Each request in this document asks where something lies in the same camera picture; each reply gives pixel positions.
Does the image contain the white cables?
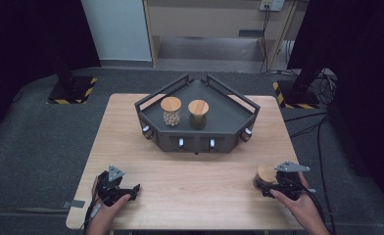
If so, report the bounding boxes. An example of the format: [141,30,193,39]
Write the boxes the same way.
[282,40,296,67]

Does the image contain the long black floor cable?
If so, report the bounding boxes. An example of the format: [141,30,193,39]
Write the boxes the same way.
[316,114,337,235]

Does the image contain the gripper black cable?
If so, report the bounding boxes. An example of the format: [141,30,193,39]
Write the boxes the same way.
[286,177,328,229]
[81,195,104,235]

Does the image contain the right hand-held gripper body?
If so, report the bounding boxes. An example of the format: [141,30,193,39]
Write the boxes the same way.
[270,160,312,201]

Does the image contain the person's right hand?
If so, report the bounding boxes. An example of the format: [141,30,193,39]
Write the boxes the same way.
[269,171,325,229]

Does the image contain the white cabinet panel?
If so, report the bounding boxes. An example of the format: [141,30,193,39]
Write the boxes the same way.
[80,0,153,62]

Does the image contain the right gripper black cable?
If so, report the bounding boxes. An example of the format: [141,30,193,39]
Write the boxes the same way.
[286,177,328,229]

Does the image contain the grey tape piece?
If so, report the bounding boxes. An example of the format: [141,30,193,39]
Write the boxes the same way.
[61,199,86,210]

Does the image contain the white wall power socket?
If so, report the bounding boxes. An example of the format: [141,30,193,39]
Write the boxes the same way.
[259,0,286,13]

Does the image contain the black power cable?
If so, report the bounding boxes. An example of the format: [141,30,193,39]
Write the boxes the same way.
[260,6,271,73]

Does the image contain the glass jar of green beans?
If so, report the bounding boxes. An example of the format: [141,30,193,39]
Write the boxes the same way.
[187,99,211,130]

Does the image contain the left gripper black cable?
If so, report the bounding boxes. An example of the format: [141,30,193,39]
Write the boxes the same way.
[81,195,104,235]

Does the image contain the glass jar of white beans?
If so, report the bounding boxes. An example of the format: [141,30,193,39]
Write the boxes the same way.
[160,96,183,127]

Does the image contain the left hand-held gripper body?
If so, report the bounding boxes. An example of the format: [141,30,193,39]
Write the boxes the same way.
[93,164,133,208]

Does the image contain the person's left hand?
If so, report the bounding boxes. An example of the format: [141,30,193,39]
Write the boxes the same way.
[85,176,132,231]

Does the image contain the black corner shelf rack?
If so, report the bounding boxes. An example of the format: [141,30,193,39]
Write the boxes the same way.
[134,73,262,155]

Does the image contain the black stand with striped base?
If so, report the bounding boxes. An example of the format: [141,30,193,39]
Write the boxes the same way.
[271,60,321,111]
[46,55,99,106]

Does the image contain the black curtain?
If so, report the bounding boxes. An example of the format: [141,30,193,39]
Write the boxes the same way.
[0,0,102,148]
[286,0,384,205]

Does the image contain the floor cable bundle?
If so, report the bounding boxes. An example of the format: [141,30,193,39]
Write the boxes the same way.
[315,68,339,106]

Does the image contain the glass jar of brown beans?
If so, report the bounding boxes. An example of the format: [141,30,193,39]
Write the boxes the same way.
[252,163,280,192]

